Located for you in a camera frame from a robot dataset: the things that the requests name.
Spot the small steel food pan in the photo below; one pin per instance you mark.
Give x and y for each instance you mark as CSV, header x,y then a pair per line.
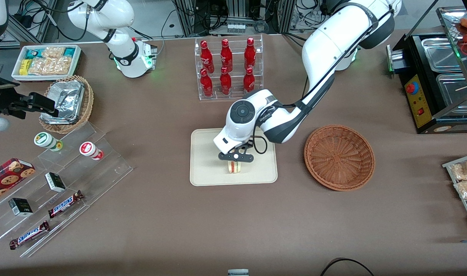
x,y
442,55

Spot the silver box with green light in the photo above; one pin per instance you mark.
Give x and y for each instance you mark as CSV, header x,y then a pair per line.
x,y
395,59

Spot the white rectangular snack tray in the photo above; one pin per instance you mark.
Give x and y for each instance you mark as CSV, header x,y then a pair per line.
x,y
15,73

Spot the tray of bagged snacks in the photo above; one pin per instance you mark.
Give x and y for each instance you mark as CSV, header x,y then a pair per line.
x,y
448,165

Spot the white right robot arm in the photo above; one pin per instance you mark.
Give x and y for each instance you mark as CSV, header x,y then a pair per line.
x,y
122,15

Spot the small clear cracker bag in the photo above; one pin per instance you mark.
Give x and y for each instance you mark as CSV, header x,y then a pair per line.
x,y
53,52

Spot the teal snack pack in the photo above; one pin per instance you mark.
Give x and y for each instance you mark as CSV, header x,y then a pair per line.
x,y
69,51
32,53

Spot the green lid snack cup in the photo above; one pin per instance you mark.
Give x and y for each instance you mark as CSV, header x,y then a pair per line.
x,y
43,139

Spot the red cola bottle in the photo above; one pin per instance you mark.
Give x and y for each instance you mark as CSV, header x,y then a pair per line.
x,y
206,84
249,82
206,55
226,55
225,82
250,53

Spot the round brown wicker basket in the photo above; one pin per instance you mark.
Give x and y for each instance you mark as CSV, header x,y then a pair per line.
x,y
339,157

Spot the black hot food warmer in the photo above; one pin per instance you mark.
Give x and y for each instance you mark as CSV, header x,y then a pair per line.
x,y
429,115

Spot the small black carton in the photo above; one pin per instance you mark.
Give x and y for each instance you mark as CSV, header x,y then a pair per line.
x,y
55,182
20,207

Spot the small grey device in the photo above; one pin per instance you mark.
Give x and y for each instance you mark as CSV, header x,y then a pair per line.
x,y
238,272

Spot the red lid snack cup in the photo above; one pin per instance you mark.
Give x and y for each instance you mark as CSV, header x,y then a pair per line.
x,y
87,148

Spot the large steel food pan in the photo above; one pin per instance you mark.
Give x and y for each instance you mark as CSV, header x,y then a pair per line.
x,y
456,94

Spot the clear acrylic bottle rack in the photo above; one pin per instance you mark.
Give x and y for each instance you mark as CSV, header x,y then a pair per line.
x,y
236,96

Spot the Snickers chocolate bar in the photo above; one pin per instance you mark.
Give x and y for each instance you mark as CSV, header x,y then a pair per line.
x,y
64,204
29,235

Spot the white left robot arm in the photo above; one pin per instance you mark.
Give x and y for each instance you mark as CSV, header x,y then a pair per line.
x,y
333,42

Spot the grey power strip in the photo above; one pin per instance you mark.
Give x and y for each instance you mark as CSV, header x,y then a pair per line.
x,y
236,28

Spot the large clear cracker bag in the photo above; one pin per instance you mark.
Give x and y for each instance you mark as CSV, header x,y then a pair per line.
x,y
51,66

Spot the light tan wicker basket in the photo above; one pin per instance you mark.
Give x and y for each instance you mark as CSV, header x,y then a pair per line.
x,y
87,103

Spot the clear acrylic stepped display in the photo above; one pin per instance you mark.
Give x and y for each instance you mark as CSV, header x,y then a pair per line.
x,y
103,172

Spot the small silver foil pouch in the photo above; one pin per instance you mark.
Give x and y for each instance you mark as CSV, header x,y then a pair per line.
x,y
51,119

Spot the cream plastic tray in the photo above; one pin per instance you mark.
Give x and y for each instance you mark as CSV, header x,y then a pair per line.
x,y
203,168

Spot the yellow snack pack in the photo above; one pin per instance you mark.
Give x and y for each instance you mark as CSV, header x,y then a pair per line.
x,y
24,67

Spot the triangular sandwich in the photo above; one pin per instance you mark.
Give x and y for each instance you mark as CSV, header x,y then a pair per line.
x,y
234,167

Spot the large silver foil pouch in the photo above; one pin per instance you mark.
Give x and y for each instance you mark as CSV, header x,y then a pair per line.
x,y
66,96

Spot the red cookie box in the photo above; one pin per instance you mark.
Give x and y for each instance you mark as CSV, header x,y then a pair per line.
x,y
7,178

